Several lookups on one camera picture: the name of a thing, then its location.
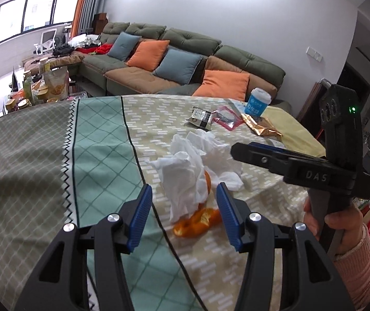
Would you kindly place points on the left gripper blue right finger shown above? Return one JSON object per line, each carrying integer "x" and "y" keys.
{"x": 232, "y": 220}

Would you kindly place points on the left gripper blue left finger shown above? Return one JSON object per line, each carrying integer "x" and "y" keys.
{"x": 136, "y": 217}

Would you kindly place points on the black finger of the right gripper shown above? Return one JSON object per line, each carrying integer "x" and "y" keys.
{"x": 278, "y": 160}

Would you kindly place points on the orange peel piece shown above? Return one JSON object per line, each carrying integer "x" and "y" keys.
{"x": 208, "y": 182}
{"x": 198, "y": 224}

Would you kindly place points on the white tissue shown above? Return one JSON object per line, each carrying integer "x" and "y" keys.
{"x": 182, "y": 172}

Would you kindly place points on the pink sleeved right forearm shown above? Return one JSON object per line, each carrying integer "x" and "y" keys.
{"x": 354, "y": 269}

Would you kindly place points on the person right hand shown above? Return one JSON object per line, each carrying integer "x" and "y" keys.
{"x": 350, "y": 221}

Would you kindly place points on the small gold foil wrapper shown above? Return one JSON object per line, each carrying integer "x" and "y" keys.
{"x": 261, "y": 126}

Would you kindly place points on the pink clear zip bag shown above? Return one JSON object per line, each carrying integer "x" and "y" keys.
{"x": 227, "y": 118}

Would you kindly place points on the blue white paper cup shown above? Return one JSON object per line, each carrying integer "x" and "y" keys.
{"x": 258, "y": 101}

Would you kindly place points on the orange cushion near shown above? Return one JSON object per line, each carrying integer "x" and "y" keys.
{"x": 223, "y": 84}

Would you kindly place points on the orange cushion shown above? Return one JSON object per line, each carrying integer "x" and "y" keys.
{"x": 148, "y": 54}
{"x": 223, "y": 84}

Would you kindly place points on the black snack packet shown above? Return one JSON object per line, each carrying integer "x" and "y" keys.
{"x": 200, "y": 118}

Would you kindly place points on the teal cushion near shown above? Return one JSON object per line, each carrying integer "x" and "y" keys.
{"x": 178, "y": 66}

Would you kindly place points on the teal cushion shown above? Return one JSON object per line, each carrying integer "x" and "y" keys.
{"x": 178, "y": 66}
{"x": 123, "y": 46}

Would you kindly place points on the green brown sectional sofa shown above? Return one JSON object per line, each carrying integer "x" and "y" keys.
{"x": 102, "y": 75}

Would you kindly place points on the cluttered glass coffee table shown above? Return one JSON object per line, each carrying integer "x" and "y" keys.
{"x": 51, "y": 87}

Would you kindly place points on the orange cushion far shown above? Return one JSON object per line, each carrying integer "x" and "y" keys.
{"x": 148, "y": 54}

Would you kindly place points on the teal cushion far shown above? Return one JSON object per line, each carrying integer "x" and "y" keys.
{"x": 123, "y": 46}

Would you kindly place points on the white office chair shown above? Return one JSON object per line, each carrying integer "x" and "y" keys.
{"x": 47, "y": 42}

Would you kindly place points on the orange curtain right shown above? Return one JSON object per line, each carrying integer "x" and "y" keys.
{"x": 77, "y": 19}

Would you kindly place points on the white wall switch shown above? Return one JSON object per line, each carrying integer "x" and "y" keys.
{"x": 314, "y": 54}

